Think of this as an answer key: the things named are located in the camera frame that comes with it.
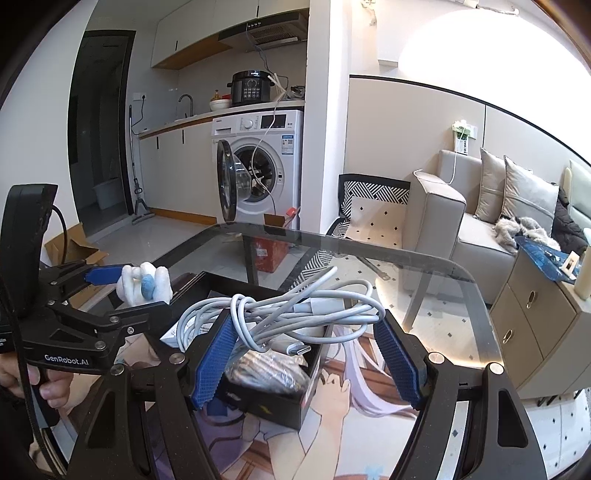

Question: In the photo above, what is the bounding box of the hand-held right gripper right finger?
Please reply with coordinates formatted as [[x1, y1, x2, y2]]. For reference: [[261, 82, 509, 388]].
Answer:
[[373, 315, 550, 480]]

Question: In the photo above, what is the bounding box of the cream cylinder container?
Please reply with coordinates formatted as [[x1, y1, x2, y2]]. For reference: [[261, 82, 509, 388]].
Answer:
[[574, 249, 591, 298]]

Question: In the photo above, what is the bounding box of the person's left hand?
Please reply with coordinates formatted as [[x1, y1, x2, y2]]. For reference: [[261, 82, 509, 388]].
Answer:
[[0, 356, 77, 403]]

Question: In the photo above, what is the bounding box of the black pressure cooker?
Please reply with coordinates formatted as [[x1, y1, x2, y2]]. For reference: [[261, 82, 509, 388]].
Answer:
[[227, 70, 277, 107]]

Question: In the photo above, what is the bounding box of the white wall power strip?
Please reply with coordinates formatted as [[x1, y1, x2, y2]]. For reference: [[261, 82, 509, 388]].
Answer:
[[450, 119, 476, 155]]

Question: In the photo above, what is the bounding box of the white charging cable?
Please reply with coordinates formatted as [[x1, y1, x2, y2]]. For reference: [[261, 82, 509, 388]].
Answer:
[[177, 265, 386, 358]]

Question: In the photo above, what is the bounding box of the blue plastic bag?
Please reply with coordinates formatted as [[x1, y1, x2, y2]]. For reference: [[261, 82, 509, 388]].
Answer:
[[515, 235, 578, 282]]

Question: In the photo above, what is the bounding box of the grey sofa cushion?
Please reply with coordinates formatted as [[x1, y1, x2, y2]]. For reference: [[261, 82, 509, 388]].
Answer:
[[499, 154, 559, 224], [473, 148, 509, 222]]

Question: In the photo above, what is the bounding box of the black white patterned chair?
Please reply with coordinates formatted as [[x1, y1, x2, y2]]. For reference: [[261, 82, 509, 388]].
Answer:
[[325, 173, 411, 259]]

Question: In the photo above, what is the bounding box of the beige sofa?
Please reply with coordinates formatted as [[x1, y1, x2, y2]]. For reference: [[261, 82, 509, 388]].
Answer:
[[402, 148, 591, 305]]

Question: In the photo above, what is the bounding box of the white plush toy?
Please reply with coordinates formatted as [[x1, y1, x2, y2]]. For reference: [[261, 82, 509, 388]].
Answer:
[[115, 261, 174, 306]]

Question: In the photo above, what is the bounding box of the range hood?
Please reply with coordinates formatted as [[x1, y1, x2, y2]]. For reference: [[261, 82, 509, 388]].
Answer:
[[218, 11, 310, 51]]

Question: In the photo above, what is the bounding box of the white kitchen wall cabinet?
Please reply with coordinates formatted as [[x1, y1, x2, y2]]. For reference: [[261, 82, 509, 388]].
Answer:
[[151, 0, 310, 70]]

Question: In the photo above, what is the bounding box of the white bin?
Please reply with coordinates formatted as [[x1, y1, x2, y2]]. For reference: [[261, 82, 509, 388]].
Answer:
[[92, 179, 124, 210]]

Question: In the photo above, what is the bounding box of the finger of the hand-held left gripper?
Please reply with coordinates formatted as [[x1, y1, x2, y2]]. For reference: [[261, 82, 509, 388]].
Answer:
[[41, 260, 124, 297], [47, 299, 171, 352]]

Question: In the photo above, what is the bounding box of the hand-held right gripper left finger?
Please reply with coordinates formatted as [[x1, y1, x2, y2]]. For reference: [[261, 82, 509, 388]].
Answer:
[[65, 313, 240, 480]]

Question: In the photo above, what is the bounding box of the grey furry cloth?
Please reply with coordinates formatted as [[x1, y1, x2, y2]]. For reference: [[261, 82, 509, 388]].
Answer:
[[493, 216, 561, 254]]

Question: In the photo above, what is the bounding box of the bagged grey cable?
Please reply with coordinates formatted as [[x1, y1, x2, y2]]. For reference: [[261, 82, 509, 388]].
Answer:
[[224, 344, 312, 400]]

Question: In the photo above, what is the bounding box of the black storage box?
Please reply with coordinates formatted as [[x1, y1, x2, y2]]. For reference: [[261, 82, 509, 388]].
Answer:
[[159, 271, 334, 432]]

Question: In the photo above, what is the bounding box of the dark door frame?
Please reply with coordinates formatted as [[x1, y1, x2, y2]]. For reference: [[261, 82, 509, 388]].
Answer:
[[67, 30, 138, 217]]

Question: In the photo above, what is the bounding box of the mop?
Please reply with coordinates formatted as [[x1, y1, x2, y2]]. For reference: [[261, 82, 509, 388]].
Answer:
[[128, 105, 155, 226]]

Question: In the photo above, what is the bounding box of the beige side cabinet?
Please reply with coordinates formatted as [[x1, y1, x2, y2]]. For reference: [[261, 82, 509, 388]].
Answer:
[[489, 249, 591, 402]]

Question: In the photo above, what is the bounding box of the black jacket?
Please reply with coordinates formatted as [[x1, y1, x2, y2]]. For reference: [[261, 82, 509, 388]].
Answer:
[[549, 187, 589, 257]]

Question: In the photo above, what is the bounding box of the pale green cushion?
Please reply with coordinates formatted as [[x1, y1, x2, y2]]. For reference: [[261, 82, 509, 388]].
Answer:
[[561, 159, 591, 232]]

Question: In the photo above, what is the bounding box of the white kitchen base cabinet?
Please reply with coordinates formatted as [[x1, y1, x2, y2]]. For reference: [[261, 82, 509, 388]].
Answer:
[[139, 108, 218, 220]]

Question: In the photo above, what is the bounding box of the open cardboard box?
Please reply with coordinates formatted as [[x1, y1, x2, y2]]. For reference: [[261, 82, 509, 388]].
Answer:
[[44, 222, 109, 278]]

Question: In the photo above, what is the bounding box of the diamond patterned floor rug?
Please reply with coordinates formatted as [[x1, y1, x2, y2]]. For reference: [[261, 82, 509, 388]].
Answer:
[[286, 251, 591, 457]]

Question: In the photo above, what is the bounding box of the white washing machine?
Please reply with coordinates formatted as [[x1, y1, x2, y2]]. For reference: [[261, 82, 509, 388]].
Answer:
[[211, 110, 305, 232]]

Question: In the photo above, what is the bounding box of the red box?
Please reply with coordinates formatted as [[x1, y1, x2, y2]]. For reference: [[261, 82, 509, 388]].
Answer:
[[254, 237, 291, 273]]

